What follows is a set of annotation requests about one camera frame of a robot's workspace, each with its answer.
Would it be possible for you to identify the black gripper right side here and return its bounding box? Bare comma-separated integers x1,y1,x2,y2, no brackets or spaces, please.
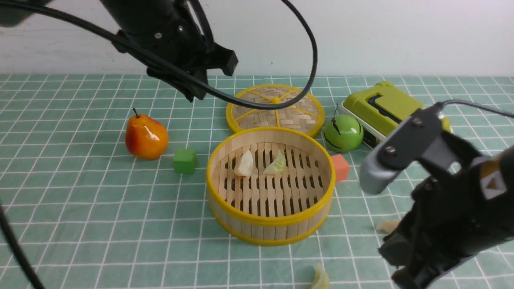
379,133,514,289

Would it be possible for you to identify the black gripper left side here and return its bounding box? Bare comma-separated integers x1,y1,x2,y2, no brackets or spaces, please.
115,17,238,102

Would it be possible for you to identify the beige dumpling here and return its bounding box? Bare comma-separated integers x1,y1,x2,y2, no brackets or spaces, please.
375,220,400,234

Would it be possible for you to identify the white dumpling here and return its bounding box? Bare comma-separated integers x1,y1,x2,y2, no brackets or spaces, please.
235,150,255,178

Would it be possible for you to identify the pale green dumpling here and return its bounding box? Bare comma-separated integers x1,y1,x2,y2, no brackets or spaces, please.
310,264,330,289
263,150,286,175

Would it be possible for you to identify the pale green dumpling bottom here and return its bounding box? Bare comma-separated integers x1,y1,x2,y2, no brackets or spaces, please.
310,264,330,289

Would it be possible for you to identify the woven bamboo steamer lid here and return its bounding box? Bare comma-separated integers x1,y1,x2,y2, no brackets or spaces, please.
225,84,325,138

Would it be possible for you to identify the bamboo steamer tray yellow rim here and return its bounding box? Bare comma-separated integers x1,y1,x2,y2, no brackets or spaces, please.
206,127,336,246

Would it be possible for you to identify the orange red pear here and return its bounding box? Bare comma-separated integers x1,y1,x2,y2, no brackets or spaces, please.
125,108,169,161

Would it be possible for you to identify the green cube block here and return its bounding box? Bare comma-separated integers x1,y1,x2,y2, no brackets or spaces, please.
173,149,198,175

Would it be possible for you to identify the green checkered tablecloth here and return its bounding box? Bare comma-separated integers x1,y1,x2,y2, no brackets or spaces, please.
0,74,514,289

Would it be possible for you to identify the orange cube block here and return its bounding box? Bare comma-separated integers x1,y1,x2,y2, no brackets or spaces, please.
331,154,351,182

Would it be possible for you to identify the green lidded white box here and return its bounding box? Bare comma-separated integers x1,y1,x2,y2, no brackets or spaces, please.
341,81,452,150

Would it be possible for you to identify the green apple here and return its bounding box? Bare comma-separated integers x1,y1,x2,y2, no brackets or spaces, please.
322,106,365,153

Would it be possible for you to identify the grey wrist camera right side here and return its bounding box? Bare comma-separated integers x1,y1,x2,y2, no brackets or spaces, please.
359,104,443,195

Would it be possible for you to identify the black cable right side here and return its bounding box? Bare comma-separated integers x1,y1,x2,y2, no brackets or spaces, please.
436,100,514,119

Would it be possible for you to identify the black cable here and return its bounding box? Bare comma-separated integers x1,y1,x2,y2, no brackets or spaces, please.
436,100,514,119
0,0,318,289

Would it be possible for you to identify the black cable left side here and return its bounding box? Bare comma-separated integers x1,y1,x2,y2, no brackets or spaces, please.
0,0,318,289

